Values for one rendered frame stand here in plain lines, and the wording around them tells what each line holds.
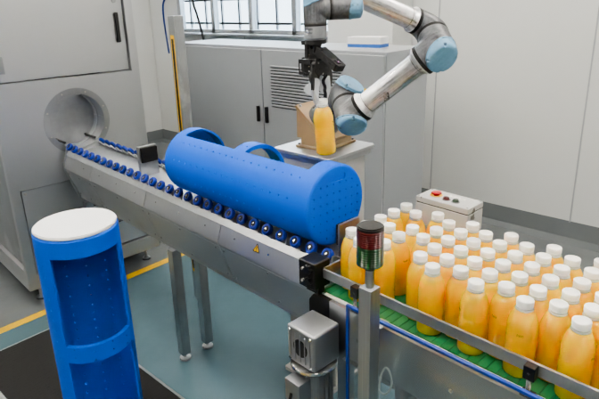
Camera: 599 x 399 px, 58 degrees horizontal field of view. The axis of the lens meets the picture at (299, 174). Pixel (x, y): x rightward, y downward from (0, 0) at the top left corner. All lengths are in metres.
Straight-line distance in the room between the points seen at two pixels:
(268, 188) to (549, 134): 2.86
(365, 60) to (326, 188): 1.77
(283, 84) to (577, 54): 2.03
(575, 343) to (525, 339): 0.11
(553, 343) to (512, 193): 3.23
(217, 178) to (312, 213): 0.49
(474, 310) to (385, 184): 2.23
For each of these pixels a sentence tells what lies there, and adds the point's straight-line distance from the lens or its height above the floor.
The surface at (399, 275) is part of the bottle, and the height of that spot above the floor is 0.97.
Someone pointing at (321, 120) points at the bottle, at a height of 1.37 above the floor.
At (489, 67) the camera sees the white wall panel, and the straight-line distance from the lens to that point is 4.43.
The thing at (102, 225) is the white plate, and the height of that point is 1.04.
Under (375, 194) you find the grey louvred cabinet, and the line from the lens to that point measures 3.57.
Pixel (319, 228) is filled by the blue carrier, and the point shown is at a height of 1.03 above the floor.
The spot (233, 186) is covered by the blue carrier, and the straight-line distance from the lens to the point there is 2.00.
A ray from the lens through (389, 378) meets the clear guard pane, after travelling 1.55.
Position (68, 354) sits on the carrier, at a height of 0.59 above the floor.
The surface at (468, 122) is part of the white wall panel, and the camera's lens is 4.56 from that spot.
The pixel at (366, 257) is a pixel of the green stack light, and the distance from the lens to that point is 1.25.
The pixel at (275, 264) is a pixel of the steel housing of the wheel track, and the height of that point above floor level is 0.86.
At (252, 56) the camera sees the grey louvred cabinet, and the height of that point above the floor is 1.37.
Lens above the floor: 1.75
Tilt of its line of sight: 18 degrees down
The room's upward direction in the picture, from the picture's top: 2 degrees counter-clockwise
